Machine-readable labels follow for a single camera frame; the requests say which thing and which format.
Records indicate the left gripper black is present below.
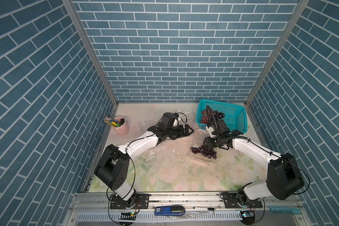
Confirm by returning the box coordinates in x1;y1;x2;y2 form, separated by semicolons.
164;124;194;139

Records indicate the dark purple grape bunch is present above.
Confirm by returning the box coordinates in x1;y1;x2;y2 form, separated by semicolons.
190;145;217;160

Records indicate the clear clamshell container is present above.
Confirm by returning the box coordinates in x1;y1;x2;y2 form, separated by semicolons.
174;110;196;124
186;138;219;165
139;118;160;133

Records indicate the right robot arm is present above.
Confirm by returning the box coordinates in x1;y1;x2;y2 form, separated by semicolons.
204;120;305;205

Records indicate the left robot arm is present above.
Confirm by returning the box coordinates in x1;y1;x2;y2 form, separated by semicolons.
94;112;194;205

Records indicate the dark grape bunch middle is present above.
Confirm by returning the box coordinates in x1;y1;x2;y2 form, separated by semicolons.
212;110;225;120

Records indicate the teal plastic basket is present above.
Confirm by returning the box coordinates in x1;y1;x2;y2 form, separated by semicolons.
196;99;248;133

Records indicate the pink pen cup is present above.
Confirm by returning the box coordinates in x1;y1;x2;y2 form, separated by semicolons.
114;116;130;136

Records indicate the black marker pen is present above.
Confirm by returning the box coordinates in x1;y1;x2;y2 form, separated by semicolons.
194;207;215;211

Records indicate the coloured pens bundle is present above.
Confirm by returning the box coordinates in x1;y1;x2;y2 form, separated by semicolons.
104;116;121;127

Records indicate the blue black handheld device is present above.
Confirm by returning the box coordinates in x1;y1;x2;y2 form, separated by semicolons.
154;205;186;216

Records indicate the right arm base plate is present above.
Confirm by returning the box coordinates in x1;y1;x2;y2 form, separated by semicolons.
219;192;263;209

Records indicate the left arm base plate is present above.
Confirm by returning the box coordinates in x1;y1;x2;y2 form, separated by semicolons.
109;193;150;210

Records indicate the teal metal bracket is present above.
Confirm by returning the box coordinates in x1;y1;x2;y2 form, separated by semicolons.
269;206;301;215

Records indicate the aluminium front rail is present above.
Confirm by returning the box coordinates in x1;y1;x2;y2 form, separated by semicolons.
63;192;311;226

